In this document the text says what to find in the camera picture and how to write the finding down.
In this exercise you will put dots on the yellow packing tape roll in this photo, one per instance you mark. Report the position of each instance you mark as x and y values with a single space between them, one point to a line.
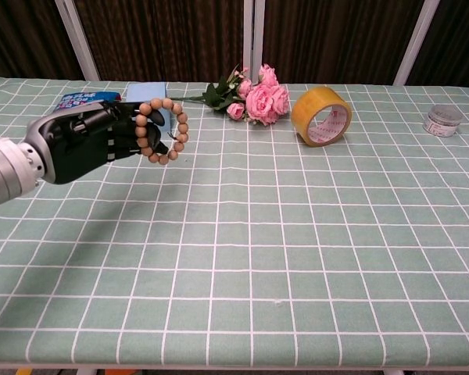
308 107

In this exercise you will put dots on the dark brown curtain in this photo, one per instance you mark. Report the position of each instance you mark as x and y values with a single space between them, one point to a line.
164 35

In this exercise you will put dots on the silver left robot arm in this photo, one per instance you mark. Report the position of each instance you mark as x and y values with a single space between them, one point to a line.
8 172

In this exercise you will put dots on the pink artificial flower bouquet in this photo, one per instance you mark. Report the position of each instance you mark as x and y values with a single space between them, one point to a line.
262 101

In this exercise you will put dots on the green checked tablecloth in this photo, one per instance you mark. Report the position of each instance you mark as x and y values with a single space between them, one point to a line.
258 242

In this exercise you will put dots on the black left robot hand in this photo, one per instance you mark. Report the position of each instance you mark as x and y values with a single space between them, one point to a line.
82 144

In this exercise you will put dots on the blue snack bag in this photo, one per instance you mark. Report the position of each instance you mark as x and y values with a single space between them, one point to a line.
82 98

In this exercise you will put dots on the small clear lidded jar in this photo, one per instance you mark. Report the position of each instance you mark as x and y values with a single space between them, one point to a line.
443 122

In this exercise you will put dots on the white metal frame post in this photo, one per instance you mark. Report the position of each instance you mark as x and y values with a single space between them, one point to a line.
253 35
78 39
416 41

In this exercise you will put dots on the light blue cube block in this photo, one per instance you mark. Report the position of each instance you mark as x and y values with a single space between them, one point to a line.
150 91

